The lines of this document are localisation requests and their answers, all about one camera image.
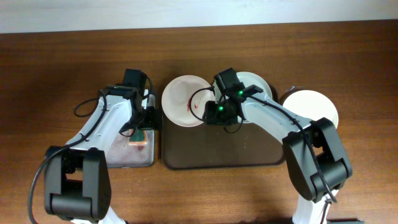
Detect green orange sponge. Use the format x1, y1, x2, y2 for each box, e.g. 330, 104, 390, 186
128, 129, 147, 146

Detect pink white plate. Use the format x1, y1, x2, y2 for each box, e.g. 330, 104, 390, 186
162, 75, 215, 128

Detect white front plate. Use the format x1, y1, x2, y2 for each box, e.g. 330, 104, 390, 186
279, 89, 339, 128

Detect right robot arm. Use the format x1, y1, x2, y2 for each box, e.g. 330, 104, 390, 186
202, 68, 353, 223

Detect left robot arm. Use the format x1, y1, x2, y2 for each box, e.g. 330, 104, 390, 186
40, 85, 158, 223

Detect small soapy water tray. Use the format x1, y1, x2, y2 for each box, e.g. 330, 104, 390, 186
90, 95, 155, 168

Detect large brown serving tray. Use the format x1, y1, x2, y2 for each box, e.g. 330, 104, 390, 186
161, 116, 285, 170

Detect pale green plate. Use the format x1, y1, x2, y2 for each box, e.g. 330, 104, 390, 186
212, 72, 273, 124

